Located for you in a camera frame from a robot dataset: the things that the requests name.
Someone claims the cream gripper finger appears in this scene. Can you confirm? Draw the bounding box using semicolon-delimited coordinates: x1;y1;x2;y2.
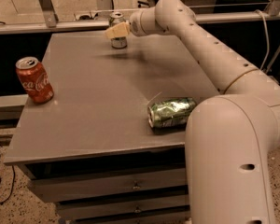
105;21;131;39

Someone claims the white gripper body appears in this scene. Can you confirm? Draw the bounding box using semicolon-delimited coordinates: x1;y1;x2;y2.
129;8;159;36

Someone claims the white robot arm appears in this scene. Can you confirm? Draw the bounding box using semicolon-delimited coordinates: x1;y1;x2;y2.
105;0;280;224

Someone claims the crushed green soda can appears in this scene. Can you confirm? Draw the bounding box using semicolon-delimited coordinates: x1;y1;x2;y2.
147;97;197;128

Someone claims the red coca-cola can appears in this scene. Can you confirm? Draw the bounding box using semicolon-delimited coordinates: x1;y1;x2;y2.
16;57;54;104

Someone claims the grey drawer cabinet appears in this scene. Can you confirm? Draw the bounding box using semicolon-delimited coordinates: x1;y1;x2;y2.
3;30;222;224

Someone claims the upper grey drawer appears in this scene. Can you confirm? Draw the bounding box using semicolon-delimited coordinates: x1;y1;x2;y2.
28;168;187;203

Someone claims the grey drawer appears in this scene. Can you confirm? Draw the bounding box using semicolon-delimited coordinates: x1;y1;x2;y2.
57;192;189;220
75;209;190;224
28;168;187;203

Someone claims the middle grey drawer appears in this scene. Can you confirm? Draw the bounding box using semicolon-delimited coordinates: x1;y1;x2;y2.
57;192;189;220

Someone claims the lower grey drawer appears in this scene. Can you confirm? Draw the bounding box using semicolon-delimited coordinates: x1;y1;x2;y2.
75;209;190;224

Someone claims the grey metal rail frame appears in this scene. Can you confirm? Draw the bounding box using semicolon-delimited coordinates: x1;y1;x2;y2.
0;0;280;34

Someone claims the white cable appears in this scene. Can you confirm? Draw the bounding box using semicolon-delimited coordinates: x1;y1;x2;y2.
255;8;271;72

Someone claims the black floor cable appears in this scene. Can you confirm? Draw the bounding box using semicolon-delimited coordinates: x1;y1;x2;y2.
0;137;17;205

